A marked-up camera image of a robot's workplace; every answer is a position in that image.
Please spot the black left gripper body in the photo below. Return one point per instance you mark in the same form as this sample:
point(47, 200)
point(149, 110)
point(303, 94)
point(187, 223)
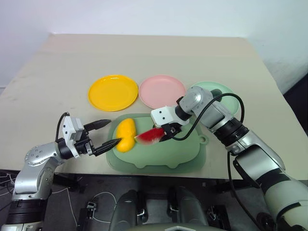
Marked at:
point(84, 146)

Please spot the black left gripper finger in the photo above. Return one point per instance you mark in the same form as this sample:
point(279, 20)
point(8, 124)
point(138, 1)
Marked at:
point(107, 146)
point(98, 123)

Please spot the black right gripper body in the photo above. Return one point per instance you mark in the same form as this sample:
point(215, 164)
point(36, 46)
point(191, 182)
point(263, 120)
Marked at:
point(173, 131)

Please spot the red watermelon slice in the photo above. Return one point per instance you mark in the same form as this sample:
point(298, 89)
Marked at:
point(149, 137)

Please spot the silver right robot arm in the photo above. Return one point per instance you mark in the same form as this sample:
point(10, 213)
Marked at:
point(255, 144)

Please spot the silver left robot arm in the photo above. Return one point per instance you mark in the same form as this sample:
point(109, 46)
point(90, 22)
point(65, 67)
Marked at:
point(36, 156)

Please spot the yellow plate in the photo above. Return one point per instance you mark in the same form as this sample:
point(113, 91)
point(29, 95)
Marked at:
point(113, 92)

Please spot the pink plate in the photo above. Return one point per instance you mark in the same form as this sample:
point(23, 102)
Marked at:
point(161, 90)

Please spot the green plate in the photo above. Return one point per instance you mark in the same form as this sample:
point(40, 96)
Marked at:
point(223, 87)

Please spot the green silicone tray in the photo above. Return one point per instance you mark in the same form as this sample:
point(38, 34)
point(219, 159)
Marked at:
point(168, 154)

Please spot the yellow mango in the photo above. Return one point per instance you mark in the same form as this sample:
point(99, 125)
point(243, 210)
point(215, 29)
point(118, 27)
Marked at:
point(126, 132)

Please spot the dark rounded robot leg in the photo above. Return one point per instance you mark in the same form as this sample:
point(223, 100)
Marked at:
point(190, 207)
point(127, 207)

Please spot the grey robot waist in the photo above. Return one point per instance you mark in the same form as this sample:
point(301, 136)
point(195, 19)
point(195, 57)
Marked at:
point(166, 227)

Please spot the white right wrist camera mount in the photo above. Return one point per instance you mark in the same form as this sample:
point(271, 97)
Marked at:
point(161, 115)

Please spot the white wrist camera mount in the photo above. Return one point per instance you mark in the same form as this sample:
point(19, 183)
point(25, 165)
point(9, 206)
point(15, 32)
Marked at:
point(68, 130)
point(161, 115)

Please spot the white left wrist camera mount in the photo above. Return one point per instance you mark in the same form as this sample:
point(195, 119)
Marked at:
point(68, 130)

